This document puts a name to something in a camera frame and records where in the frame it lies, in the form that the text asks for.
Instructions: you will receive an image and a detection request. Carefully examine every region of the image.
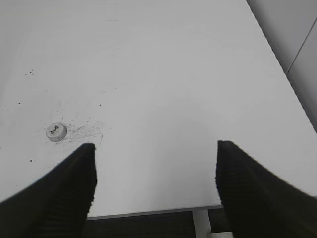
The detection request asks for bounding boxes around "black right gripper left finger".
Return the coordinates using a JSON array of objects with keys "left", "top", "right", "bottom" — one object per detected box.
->
[{"left": 0, "top": 143, "right": 97, "bottom": 238}]

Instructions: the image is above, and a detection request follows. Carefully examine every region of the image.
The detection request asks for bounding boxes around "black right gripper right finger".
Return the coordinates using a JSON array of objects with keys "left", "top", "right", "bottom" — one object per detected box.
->
[{"left": 215, "top": 140, "right": 317, "bottom": 238}]

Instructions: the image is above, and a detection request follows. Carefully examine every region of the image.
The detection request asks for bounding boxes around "grey bottle cap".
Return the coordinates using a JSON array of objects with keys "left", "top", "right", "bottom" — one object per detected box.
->
[{"left": 46, "top": 123, "right": 67, "bottom": 142}]

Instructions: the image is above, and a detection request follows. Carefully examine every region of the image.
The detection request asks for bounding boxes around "white table leg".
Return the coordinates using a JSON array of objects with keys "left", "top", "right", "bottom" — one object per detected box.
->
[{"left": 192, "top": 210, "right": 211, "bottom": 238}]

